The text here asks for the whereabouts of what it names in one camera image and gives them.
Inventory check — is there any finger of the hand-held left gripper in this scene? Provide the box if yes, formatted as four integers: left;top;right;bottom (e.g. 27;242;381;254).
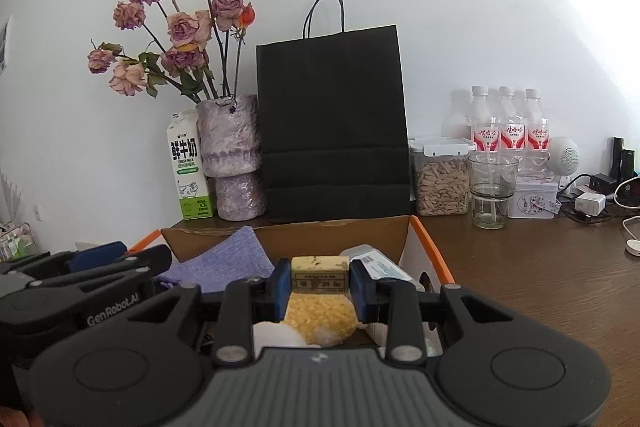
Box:
27;244;173;293
0;241;128;280

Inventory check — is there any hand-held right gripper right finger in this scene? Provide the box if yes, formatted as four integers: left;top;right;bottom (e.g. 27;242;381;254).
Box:
348;258;517;362

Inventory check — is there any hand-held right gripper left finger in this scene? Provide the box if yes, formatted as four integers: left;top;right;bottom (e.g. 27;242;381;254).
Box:
127;258;293;367

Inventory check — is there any yellow sponge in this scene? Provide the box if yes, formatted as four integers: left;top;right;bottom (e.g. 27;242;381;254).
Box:
285;255;358;347

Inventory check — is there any cardboard box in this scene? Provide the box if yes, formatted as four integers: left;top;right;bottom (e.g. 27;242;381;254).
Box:
127;214;457;358

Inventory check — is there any white box with blue label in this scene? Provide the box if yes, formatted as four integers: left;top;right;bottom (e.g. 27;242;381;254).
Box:
340;244;426;293

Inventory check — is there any purple knitted cloth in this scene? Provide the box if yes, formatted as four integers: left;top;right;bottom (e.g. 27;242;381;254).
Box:
156;226;276;295

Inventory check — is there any white green milk carton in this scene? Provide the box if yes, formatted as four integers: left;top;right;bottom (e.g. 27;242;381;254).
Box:
166;109;217;222

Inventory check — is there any clear jar of seeds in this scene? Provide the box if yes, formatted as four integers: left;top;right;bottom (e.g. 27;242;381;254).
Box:
409;136;476;217

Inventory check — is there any purple textured vase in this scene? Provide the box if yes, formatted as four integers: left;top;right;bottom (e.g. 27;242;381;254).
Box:
196;94;266;222

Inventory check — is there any clear glass cup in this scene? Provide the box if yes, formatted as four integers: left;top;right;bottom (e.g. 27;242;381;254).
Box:
467;153;521;230

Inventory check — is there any black paper bag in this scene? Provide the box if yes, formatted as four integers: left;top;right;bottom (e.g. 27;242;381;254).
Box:
256;0;414;224

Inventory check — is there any white printed tin box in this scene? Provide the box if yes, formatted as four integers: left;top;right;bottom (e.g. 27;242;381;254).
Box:
509;176;560;220

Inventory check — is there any bunch of dried pink roses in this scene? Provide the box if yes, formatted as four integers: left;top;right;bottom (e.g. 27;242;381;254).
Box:
87;0;258;105

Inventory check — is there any white round speaker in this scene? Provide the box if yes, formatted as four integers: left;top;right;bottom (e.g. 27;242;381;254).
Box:
547;136;581;181

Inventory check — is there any white charger plug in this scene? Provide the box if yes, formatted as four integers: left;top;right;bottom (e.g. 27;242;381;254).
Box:
574;192;607;217

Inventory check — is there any black power adapter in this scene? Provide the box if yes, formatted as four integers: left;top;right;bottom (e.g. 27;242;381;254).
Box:
589;173;618;195

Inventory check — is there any black round device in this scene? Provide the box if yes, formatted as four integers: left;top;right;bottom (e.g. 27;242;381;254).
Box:
617;177;640;208

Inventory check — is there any wall poster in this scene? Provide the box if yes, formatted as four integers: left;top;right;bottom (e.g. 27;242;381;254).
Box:
0;14;12;72

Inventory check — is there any chargers and cables cluster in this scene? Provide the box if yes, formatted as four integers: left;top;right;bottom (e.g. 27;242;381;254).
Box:
556;172;617;225

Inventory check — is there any white cable with switch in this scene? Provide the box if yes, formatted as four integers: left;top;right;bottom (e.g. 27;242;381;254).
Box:
621;214;640;258

